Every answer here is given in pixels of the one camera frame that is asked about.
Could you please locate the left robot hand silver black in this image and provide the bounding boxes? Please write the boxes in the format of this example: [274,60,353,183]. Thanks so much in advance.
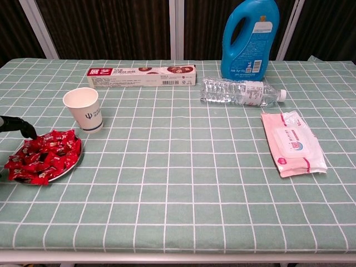
[0,115,38,140]

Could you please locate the metal bowl of red candies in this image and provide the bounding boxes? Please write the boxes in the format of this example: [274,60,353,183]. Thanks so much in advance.
[9,133,84,185]

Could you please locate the white paper cup blue logo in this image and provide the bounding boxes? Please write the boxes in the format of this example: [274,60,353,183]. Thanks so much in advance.
[62,87,104,134]

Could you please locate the dark ribbed partition panel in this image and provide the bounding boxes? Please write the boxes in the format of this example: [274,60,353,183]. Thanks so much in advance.
[0,0,53,67]
[27,0,177,61]
[176,0,298,61]
[276,0,356,63]

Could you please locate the long baking paper box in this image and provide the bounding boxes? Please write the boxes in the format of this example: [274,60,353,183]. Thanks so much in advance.
[86,65,197,88]

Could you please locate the green checked tablecloth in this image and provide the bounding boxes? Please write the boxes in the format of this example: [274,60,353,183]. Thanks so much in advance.
[0,55,356,254]

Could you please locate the clear plastic water bottle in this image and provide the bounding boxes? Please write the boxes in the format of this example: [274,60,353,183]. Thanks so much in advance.
[199,77,288,108]

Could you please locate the blue detergent pump bottle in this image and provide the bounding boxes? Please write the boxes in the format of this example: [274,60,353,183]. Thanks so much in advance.
[220,0,280,82]

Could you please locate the pink wet wipes pack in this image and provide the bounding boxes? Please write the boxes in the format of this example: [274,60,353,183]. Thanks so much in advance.
[260,110,328,179]

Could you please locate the white table frame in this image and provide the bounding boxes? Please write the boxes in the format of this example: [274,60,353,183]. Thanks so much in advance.
[0,249,356,267]

